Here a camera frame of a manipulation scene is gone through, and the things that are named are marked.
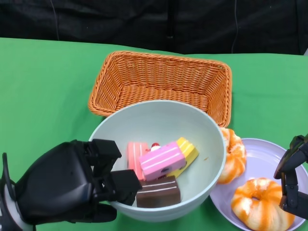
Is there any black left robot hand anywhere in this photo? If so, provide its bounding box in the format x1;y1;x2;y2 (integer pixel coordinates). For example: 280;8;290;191
14;139;143;224

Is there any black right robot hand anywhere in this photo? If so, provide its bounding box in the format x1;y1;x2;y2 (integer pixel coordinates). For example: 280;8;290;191
273;134;308;221

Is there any yellow cake slice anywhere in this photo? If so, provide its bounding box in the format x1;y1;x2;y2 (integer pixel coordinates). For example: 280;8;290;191
166;137;200;179

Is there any orange striped ring bread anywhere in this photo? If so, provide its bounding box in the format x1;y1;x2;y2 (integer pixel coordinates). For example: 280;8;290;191
230;177;296;231

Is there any brown chocolate cake slice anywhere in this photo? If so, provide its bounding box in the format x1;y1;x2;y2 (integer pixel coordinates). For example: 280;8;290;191
136;175;181;209

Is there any black backdrop cloth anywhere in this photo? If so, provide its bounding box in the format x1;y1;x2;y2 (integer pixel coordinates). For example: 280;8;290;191
0;0;308;56

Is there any pale green bowl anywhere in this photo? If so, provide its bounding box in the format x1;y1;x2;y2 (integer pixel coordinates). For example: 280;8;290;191
88;100;227;222

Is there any salmon pink cake slice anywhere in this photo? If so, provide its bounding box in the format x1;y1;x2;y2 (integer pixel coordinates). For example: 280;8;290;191
127;141;150;181

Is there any lilac round plate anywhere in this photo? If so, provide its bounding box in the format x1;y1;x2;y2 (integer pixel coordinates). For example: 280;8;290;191
209;138;308;231

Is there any bright pink cake slice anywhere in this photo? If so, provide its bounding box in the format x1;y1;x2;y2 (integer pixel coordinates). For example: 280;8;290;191
139;141;187;181

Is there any green tablecloth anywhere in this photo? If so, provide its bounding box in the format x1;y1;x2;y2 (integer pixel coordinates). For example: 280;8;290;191
0;36;308;231

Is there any thin white hanging cable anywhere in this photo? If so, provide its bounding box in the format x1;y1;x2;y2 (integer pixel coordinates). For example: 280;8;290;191
232;0;240;52
51;0;60;41

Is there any orange wicker basket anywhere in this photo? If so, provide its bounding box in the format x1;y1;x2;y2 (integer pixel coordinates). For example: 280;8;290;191
88;50;233;128

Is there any orange striped round bread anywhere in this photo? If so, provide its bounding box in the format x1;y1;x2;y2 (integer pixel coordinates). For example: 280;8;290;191
217;128;247;185

